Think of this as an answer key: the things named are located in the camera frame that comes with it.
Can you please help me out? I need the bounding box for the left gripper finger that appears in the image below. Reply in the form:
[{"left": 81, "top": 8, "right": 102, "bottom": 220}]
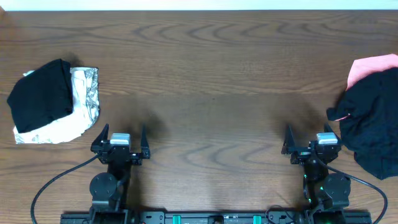
[
  {"left": 141, "top": 125, "right": 149, "bottom": 151},
  {"left": 92, "top": 124, "right": 109, "bottom": 146}
]

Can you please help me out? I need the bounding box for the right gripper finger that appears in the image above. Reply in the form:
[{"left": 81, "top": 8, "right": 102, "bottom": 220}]
[
  {"left": 324, "top": 123, "right": 341, "bottom": 144},
  {"left": 282, "top": 125, "right": 295, "bottom": 154}
]

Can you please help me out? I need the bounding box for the black t-shirt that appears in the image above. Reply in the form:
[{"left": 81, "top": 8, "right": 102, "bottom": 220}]
[{"left": 326, "top": 67, "right": 397, "bottom": 180}]

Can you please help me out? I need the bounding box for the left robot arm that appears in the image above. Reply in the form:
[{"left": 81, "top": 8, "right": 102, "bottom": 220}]
[{"left": 89, "top": 124, "right": 150, "bottom": 224}]

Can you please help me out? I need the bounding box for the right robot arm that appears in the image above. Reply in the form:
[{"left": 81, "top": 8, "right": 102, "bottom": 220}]
[{"left": 281, "top": 124, "right": 351, "bottom": 223}]

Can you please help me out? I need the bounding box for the white patterned folded garment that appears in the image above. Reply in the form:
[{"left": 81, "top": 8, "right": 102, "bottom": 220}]
[{"left": 13, "top": 67, "right": 100, "bottom": 144}]

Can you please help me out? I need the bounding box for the folded black garment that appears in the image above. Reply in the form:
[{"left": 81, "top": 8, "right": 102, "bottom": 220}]
[{"left": 7, "top": 59, "right": 73, "bottom": 133}]

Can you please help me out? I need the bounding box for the pink t-shirt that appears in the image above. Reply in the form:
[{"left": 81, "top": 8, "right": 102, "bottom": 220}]
[{"left": 326, "top": 54, "right": 397, "bottom": 123}]

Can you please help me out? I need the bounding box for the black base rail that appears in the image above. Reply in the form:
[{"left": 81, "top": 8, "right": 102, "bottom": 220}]
[{"left": 60, "top": 210, "right": 372, "bottom": 224}]

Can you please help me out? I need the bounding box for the right black cable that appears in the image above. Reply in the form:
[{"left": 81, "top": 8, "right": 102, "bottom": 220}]
[{"left": 313, "top": 152, "right": 389, "bottom": 224}]

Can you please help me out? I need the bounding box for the black cable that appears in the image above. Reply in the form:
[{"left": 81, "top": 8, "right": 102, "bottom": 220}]
[
  {"left": 30, "top": 152, "right": 102, "bottom": 224},
  {"left": 313, "top": 152, "right": 389, "bottom": 224}
]

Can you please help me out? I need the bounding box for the left black cable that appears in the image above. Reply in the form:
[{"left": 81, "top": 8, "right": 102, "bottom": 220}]
[{"left": 30, "top": 152, "right": 102, "bottom": 224}]

